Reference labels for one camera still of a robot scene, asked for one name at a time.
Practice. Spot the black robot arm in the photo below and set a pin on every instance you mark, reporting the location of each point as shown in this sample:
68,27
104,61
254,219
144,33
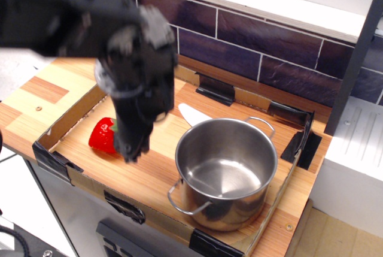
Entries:
66,28

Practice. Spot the stainless steel pot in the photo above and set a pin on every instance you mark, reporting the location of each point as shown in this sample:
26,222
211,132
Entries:
225,167

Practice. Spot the dark shelf frame with backsplash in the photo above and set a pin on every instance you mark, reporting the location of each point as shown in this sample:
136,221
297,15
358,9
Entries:
294,46

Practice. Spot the black toy oven panel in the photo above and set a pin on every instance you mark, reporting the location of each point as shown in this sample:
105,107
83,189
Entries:
114,244

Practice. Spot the red plastic strawberry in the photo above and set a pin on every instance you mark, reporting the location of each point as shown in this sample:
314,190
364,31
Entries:
102,136

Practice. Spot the cardboard fence with black tape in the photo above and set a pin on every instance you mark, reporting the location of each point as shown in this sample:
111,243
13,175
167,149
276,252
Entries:
76,176

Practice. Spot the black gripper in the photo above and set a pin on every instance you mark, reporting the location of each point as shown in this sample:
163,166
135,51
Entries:
137,70

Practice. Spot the white sink drainboard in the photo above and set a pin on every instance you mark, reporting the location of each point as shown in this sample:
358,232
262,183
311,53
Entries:
349,184

